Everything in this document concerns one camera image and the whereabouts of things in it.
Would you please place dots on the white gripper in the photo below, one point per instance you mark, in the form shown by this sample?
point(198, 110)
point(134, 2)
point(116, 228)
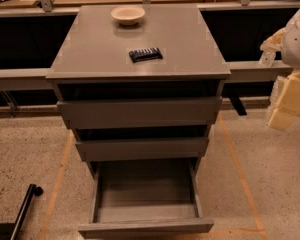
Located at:
point(297, 47)

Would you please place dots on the grey bottom drawer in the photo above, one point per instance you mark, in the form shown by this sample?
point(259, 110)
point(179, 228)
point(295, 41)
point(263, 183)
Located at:
point(145, 198)

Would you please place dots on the grey drawer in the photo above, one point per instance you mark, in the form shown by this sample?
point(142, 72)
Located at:
point(145, 198)
point(106, 114)
point(140, 149)

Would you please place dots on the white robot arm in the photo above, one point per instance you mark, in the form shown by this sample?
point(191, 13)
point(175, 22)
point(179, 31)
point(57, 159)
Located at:
point(287, 41)

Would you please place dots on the grey drawer cabinet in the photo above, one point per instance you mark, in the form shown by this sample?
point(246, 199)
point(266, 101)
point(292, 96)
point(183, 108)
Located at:
point(95, 65)

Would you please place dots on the grey middle drawer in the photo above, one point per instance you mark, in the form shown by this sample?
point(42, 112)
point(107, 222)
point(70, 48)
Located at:
point(140, 149)

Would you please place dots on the grey top drawer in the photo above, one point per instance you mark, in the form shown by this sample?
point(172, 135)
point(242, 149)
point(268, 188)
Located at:
point(106, 114)

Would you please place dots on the dark blue snack packet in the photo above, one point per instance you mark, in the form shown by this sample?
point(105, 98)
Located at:
point(145, 54)

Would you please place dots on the beige bowl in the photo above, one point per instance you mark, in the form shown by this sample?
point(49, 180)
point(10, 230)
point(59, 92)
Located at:
point(128, 15)

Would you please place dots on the black metal stand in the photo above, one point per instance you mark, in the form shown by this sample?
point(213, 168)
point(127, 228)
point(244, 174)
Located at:
point(10, 231)

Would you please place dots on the black bracket under rail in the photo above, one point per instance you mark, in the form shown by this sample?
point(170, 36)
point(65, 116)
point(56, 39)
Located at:
point(238, 106)

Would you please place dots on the grey metal rail shelf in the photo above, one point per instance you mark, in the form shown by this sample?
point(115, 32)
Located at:
point(245, 71)

